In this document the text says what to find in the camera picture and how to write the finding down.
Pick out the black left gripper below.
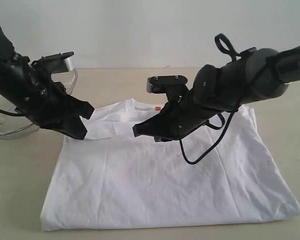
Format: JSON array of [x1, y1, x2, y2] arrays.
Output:
[[14, 72, 95, 140]]

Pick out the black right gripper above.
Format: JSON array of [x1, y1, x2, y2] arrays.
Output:
[[132, 96, 215, 142]]

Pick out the white t-shirt red lettering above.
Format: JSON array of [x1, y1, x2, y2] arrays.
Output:
[[40, 98, 300, 232]]

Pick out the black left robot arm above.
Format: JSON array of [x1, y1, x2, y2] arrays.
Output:
[[0, 26, 95, 140]]

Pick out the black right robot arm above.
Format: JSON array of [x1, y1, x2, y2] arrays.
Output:
[[132, 46, 300, 142]]

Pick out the round metal mesh basket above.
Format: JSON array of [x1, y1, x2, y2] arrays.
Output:
[[0, 69, 78, 140]]

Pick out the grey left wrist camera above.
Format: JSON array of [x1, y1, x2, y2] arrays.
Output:
[[31, 51, 75, 75]]

